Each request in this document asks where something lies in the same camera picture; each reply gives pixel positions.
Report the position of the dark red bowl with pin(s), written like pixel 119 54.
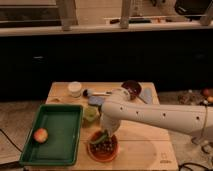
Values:
pixel 133 87

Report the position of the red yellow apple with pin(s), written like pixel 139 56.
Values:
pixel 40 135

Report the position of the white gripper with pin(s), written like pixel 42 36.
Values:
pixel 111 125

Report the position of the light green cup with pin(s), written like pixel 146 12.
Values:
pixel 90 114

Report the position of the green plastic tray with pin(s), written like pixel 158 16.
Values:
pixel 63 123

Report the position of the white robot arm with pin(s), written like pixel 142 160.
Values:
pixel 196 121

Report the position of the blue grey folded cloth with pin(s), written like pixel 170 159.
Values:
pixel 96 101

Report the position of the orange bowl of dark berries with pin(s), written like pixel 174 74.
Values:
pixel 106 151

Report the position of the grey triangular cloth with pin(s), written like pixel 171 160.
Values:
pixel 146 96

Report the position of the white round container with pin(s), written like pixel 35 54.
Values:
pixel 75 89

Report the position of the green chili pepper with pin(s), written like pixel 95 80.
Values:
pixel 98 140

